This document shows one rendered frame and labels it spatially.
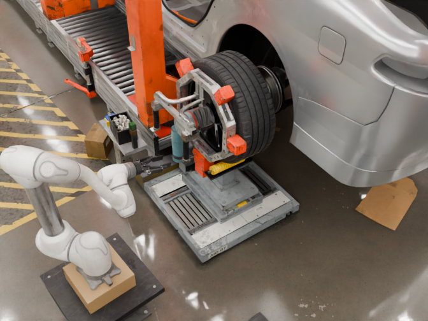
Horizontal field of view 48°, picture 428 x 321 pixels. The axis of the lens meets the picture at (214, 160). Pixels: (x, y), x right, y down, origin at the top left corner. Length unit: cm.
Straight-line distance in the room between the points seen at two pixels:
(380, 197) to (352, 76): 159
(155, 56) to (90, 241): 123
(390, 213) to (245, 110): 153
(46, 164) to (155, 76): 128
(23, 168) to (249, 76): 130
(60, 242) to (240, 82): 126
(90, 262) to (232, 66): 129
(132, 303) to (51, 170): 97
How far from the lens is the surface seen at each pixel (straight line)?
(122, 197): 250
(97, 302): 264
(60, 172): 205
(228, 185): 329
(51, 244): 254
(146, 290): 271
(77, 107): 452
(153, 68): 308
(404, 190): 389
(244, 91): 264
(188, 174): 350
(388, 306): 319
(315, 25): 244
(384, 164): 254
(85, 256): 249
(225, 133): 264
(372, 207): 367
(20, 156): 214
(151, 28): 295
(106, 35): 508
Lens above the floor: 257
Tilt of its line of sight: 42 degrees down
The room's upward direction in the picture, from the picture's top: 1 degrees clockwise
